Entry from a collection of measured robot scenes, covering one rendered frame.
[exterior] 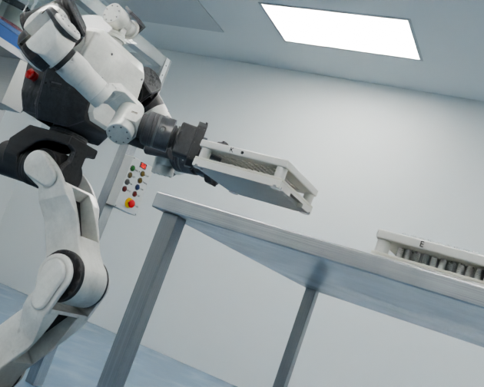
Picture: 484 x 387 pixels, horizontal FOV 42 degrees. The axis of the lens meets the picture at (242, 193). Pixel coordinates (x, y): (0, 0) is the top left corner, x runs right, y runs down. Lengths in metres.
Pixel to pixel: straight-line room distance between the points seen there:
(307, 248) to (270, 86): 5.09
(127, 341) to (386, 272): 0.55
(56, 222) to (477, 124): 4.30
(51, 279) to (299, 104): 4.54
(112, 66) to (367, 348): 3.85
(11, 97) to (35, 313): 1.24
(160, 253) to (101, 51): 0.76
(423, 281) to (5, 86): 2.06
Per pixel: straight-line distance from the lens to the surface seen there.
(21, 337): 1.86
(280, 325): 5.54
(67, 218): 1.84
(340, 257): 1.18
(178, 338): 5.93
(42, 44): 1.61
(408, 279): 1.15
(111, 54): 1.93
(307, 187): 1.63
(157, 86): 2.19
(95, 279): 1.80
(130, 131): 1.60
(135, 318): 1.36
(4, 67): 2.86
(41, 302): 1.77
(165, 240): 1.36
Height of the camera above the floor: 0.69
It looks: 9 degrees up
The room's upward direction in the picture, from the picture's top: 20 degrees clockwise
